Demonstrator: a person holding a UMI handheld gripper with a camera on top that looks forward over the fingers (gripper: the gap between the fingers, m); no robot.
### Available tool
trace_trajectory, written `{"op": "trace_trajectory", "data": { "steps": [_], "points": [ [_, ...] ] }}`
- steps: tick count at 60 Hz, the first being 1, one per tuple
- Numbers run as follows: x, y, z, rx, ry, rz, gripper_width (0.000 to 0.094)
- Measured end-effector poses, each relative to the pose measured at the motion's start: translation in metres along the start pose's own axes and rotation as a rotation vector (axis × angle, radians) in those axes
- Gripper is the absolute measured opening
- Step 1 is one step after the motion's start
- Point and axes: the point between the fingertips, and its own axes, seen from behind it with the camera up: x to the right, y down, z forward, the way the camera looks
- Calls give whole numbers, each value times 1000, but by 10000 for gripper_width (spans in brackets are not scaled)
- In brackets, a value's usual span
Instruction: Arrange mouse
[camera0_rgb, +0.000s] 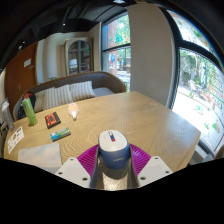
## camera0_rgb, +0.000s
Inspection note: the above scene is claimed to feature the green drink bottle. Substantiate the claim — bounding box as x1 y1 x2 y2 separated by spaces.
21 97 39 127

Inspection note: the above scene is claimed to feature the white mouse pad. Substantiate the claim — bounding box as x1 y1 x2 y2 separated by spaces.
17 142 63 175

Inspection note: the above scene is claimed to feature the black and orange box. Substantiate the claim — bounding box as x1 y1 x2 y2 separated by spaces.
44 111 62 130

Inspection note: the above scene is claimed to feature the white and blue computer mouse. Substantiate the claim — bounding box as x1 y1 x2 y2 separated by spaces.
97 129 131 170

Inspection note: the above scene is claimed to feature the clear water bottle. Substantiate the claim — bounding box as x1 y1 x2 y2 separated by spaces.
0 98 16 132

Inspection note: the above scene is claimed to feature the striped cushion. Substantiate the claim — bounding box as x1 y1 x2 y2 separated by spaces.
68 80 97 103
33 84 74 113

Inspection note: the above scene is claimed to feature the green and blue small box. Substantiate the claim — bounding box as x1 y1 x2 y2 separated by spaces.
49 126 72 142

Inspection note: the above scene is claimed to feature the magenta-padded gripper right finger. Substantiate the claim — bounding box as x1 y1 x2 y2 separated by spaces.
128 143 174 189

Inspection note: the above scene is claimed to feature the white printed leaflet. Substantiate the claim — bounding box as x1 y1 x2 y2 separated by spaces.
6 125 25 155

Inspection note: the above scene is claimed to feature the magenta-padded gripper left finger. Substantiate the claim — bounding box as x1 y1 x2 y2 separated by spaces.
54 146 101 190

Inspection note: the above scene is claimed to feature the arched glass door cabinet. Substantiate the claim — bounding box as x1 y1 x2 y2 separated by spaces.
64 36 94 77

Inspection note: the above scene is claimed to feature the brown wooden door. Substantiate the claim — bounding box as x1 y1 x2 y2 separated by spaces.
4 41 39 108

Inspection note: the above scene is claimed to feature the clear plastic bottle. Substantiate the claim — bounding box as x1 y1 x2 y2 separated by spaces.
67 102 80 121

